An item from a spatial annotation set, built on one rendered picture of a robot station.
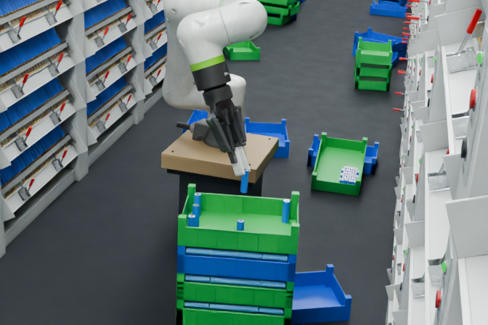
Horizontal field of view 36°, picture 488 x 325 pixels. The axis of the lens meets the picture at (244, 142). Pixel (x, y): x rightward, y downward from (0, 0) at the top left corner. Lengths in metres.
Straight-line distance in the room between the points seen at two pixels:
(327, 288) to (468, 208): 1.95
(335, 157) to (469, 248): 2.76
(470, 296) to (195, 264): 1.42
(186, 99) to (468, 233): 2.08
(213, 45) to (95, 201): 1.27
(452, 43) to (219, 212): 1.00
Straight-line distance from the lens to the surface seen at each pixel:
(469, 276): 0.61
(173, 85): 2.61
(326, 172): 3.29
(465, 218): 0.62
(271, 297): 1.99
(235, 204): 2.08
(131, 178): 3.24
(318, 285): 2.56
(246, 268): 1.95
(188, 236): 1.92
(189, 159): 2.60
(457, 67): 1.13
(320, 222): 2.95
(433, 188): 1.19
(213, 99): 1.95
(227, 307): 2.03
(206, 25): 1.93
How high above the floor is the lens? 1.37
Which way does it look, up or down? 22 degrees down
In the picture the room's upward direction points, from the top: 3 degrees clockwise
